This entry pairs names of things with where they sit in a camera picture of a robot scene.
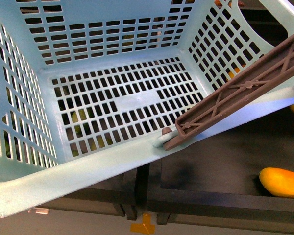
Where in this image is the yellow mango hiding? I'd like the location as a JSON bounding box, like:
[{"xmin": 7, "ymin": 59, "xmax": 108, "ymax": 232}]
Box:
[{"xmin": 259, "ymin": 167, "xmax": 294, "ymax": 198}]

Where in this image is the brown basket handle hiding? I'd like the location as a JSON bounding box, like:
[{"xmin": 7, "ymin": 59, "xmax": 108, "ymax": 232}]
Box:
[{"xmin": 164, "ymin": 34, "xmax": 294, "ymax": 150}]

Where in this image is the light blue plastic basket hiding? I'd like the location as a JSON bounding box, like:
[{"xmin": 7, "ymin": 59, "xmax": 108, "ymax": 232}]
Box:
[{"xmin": 0, "ymin": 0, "xmax": 294, "ymax": 218}]

